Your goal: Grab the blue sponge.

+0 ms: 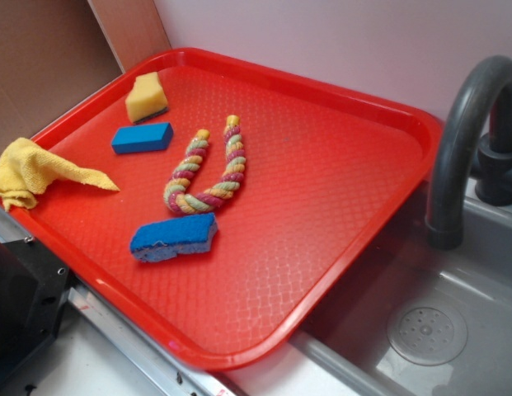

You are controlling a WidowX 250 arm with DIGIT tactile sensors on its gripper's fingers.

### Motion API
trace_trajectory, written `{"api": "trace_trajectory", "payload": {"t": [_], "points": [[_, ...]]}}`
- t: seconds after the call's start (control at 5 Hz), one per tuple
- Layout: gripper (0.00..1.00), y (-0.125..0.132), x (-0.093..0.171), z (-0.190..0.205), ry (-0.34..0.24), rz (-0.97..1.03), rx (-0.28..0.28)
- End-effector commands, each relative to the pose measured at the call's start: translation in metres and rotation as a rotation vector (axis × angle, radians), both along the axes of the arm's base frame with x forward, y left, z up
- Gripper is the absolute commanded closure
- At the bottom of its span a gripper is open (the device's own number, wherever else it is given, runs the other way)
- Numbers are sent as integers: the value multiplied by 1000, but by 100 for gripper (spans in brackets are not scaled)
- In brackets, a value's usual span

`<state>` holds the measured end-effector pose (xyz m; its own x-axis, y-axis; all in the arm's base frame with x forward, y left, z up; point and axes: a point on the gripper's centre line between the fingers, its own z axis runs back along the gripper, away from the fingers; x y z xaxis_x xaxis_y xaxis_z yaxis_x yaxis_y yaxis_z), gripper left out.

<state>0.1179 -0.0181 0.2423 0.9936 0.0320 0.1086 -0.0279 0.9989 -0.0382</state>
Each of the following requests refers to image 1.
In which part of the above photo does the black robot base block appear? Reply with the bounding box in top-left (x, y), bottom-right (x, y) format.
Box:
top-left (0, 240), bottom-right (71, 379)

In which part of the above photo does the blue scrub sponge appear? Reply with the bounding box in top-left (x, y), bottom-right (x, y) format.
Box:
top-left (129, 213), bottom-right (218, 262)

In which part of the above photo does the yellow sponge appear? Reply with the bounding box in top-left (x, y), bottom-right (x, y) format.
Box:
top-left (124, 72), bottom-right (169, 124)

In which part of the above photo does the red plastic tray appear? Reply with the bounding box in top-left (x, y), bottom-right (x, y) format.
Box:
top-left (10, 49), bottom-right (442, 371)

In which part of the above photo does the blue rectangular block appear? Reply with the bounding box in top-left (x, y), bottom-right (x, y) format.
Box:
top-left (111, 122), bottom-right (174, 154)

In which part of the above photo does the grey plastic sink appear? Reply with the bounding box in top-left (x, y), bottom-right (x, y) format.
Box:
top-left (292, 187), bottom-right (512, 395)

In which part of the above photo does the round sink drain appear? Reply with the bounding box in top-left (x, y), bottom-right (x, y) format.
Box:
top-left (387, 301), bottom-right (468, 366)

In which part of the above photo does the yellow cloth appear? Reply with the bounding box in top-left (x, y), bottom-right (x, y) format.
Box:
top-left (0, 138), bottom-right (119, 212)

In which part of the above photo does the grey curved faucet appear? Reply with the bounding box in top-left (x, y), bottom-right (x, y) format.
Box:
top-left (425, 55), bottom-right (512, 250)

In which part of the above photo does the brown cardboard panel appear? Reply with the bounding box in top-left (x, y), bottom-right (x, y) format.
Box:
top-left (0, 1), bottom-right (171, 154)

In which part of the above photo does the multicolour twisted rope toy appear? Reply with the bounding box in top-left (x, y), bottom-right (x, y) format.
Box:
top-left (162, 115), bottom-right (247, 215)

